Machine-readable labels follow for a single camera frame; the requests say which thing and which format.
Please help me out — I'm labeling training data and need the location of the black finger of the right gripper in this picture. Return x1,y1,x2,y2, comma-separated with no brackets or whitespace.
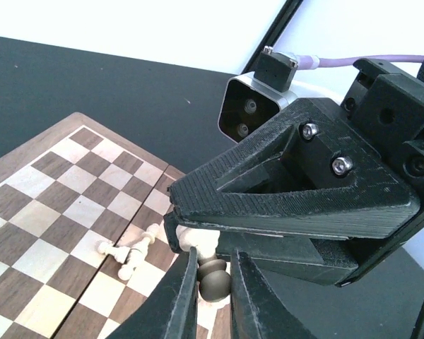
164,212,358,285
166,98,420,239

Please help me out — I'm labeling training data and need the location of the black frame post right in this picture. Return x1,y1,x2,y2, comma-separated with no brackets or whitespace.
241,0,303,74

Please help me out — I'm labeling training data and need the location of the lying light pawn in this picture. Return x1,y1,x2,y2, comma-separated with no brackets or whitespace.
97,242,131,264

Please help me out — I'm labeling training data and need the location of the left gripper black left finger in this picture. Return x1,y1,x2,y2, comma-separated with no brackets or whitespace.
108,247,198,339

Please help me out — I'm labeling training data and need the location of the light wooden king piece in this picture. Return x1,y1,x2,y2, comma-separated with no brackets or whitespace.
117,224,160,281

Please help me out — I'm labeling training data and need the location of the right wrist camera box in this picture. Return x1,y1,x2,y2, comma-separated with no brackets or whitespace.
217,45,336,145

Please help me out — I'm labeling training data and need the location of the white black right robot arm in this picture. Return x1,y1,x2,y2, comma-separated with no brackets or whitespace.
165,50,424,286

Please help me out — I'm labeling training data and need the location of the wooden chess board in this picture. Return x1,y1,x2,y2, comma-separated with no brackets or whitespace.
0,113,182,338

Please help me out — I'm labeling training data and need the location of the light bishop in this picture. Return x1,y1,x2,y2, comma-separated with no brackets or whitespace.
176,225,220,263

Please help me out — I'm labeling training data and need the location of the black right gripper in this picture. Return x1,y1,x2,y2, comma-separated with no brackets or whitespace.
334,58,424,286

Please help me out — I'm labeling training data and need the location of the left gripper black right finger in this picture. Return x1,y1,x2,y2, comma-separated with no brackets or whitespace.
230,250,314,339

